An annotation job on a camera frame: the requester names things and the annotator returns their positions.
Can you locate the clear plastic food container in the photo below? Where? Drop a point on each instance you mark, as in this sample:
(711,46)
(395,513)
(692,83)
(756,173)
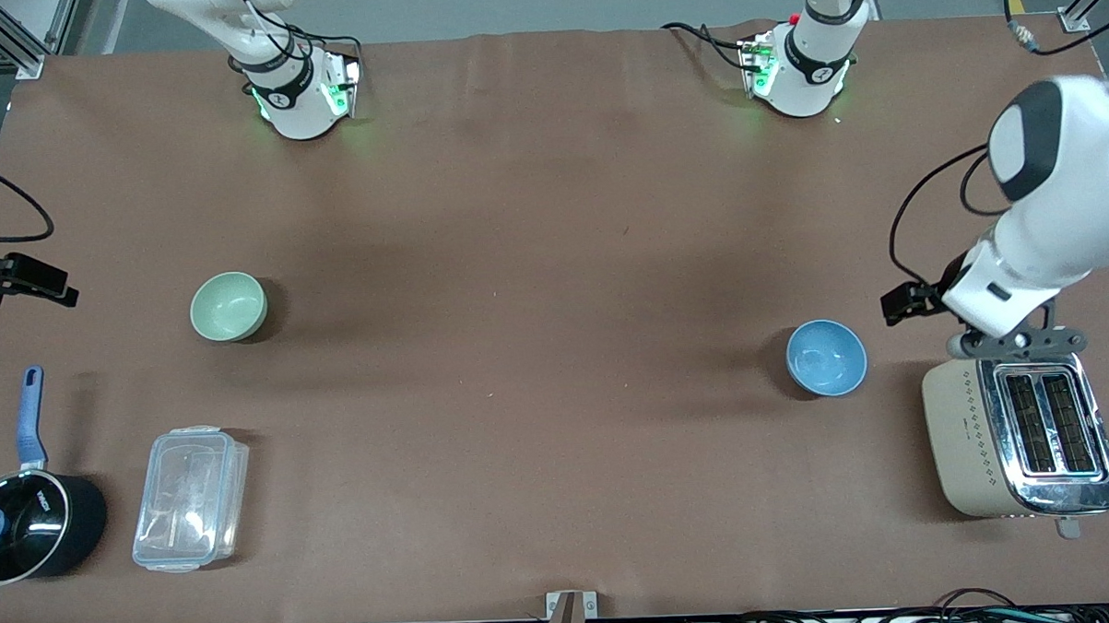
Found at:
(190,499)

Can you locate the green bowl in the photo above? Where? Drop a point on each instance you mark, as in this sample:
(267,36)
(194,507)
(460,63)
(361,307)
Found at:
(229,306)

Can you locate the right arm base connector panel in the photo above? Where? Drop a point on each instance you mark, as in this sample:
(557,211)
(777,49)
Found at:
(342,84)

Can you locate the brown table cover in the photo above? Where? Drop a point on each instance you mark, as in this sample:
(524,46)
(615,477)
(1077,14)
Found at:
(556,348)

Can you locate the grey table clamp bracket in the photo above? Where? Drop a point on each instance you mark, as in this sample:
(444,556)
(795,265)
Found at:
(572,615)

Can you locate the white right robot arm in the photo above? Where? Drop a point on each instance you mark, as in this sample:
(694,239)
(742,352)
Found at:
(294,108)

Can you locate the glass lid with blue knob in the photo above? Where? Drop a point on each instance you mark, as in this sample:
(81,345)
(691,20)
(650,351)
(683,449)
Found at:
(13,529)

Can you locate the beige chrome two-slot toaster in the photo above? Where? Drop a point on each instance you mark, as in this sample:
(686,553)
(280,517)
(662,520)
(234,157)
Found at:
(974,435)

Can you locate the blue bowl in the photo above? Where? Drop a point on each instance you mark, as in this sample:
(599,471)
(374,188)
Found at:
(826,357)

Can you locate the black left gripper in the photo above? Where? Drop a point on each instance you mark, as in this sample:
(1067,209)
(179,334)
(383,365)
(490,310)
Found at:
(932,295)

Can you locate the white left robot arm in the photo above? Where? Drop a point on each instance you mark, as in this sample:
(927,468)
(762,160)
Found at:
(1058,202)

